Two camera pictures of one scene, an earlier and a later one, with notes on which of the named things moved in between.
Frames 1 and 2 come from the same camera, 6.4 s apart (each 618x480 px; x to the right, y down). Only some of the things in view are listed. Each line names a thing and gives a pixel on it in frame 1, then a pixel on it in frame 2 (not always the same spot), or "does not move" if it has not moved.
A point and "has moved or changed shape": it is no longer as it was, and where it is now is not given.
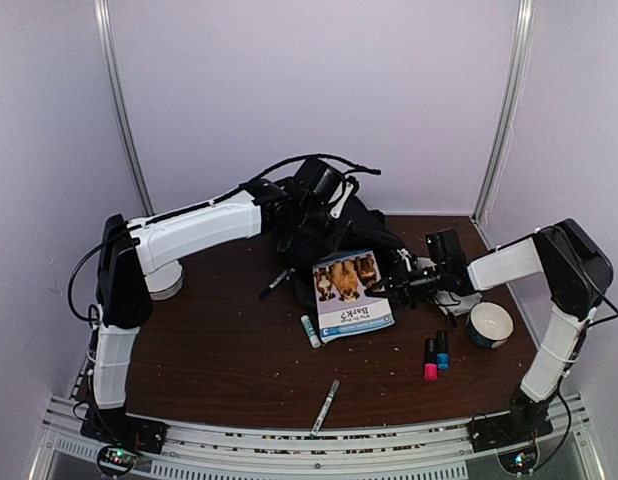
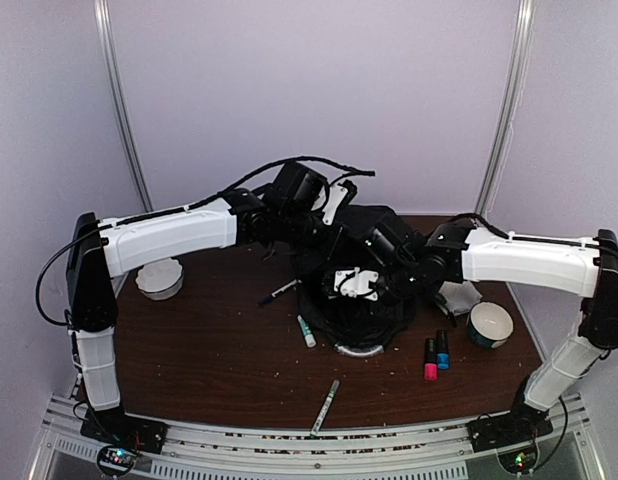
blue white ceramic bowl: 488,323 does not move
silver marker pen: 324,409 does not move
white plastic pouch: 455,304 does not move
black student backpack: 315,215 has moved or changed shape
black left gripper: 333,241 does not move
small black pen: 286,273 to 287,287
